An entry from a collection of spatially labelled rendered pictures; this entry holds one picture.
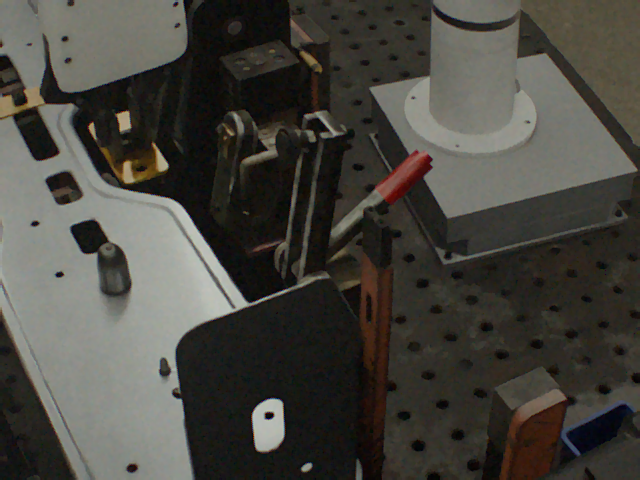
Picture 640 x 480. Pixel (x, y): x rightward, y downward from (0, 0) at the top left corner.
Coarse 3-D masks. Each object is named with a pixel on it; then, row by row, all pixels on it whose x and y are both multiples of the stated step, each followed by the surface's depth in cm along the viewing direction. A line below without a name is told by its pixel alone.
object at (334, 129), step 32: (288, 128) 96; (320, 128) 97; (352, 128) 98; (288, 160) 96; (320, 160) 96; (320, 192) 99; (288, 224) 104; (320, 224) 101; (288, 256) 106; (320, 256) 103
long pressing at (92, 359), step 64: (0, 0) 154; (0, 128) 133; (64, 128) 132; (0, 192) 124; (128, 192) 123; (0, 256) 117; (64, 256) 117; (128, 256) 117; (192, 256) 117; (64, 320) 110; (128, 320) 110; (192, 320) 110; (64, 384) 104; (128, 384) 105; (64, 448) 99; (128, 448) 99; (256, 448) 99
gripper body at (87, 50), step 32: (64, 0) 76; (96, 0) 77; (128, 0) 78; (160, 0) 79; (64, 32) 77; (96, 32) 78; (128, 32) 80; (160, 32) 81; (64, 64) 79; (96, 64) 80; (128, 64) 82; (160, 64) 83
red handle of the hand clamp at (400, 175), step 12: (408, 156) 105; (420, 156) 104; (396, 168) 105; (408, 168) 104; (420, 168) 104; (384, 180) 105; (396, 180) 104; (408, 180) 104; (372, 192) 105; (384, 192) 104; (396, 192) 104; (360, 204) 105; (372, 204) 105; (384, 204) 105; (348, 216) 105; (360, 216) 105; (336, 228) 105; (348, 228) 105; (360, 228) 105; (336, 240) 105; (348, 240) 105; (336, 252) 106
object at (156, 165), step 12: (120, 120) 91; (120, 132) 89; (132, 132) 89; (132, 144) 88; (108, 156) 88; (132, 156) 88; (144, 156) 88; (156, 156) 88; (120, 168) 87; (132, 168) 87; (156, 168) 87; (168, 168) 87; (120, 180) 86; (132, 180) 86; (144, 180) 86
